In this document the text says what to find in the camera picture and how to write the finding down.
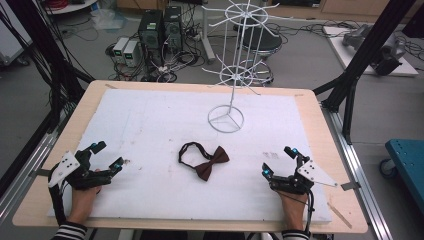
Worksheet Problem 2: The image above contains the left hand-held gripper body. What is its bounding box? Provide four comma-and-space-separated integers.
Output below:
47, 149, 113, 191

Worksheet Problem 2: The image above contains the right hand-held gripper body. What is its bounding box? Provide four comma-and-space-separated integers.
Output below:
270, 155, 339, 196

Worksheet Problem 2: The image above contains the person's right hand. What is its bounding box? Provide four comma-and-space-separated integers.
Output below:
277, 190, 309, 232

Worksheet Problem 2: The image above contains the person's left hand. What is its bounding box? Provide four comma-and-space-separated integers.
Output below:
67, 168, 102, 225

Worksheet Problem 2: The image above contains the white foam mat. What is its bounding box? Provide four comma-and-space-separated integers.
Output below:
47, 87, 333, 225

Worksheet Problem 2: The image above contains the thin wooden stick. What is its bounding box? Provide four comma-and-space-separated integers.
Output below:
325, 201, 354, 230

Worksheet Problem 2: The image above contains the brown bow tie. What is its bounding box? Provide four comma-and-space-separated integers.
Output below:
177, 141, 231, 183

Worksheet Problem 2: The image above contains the white power supply unit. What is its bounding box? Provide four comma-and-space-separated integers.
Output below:
122, 39, 140, 68
112, 36, 130, 64

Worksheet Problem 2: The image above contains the blue cart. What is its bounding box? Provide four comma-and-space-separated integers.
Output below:
379, 138, 424, 216

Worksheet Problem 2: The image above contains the black round stool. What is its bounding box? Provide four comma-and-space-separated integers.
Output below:
239, 25, 284, 60

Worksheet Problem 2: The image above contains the large black computer tower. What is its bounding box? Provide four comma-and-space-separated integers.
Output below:
137, 9, 165, 66

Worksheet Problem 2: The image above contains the white board with grey device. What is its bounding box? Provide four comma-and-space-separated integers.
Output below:
321, 23, 420, 78

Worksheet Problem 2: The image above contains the small black computer tower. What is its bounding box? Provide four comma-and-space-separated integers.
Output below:
162, 5, 185, 55

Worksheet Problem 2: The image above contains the grey metal bracket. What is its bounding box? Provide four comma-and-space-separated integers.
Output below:
28, 167, 52, 178
339, 180, 362, 192

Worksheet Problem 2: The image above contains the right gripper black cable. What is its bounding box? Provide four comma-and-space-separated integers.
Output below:
305, 188, 317, 234

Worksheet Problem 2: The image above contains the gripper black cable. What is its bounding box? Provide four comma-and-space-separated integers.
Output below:
305, 188, 317, 234
47, 173, 68, 227

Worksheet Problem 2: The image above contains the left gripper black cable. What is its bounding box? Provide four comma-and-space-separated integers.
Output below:
47, 173, 68, 227

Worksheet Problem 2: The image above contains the white wire display rack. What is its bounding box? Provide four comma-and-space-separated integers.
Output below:
200, 0, 292, 135

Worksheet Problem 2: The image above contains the black metal frame post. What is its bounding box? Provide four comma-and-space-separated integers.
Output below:
0, 0, 95, 198
312, 0, 418, 145

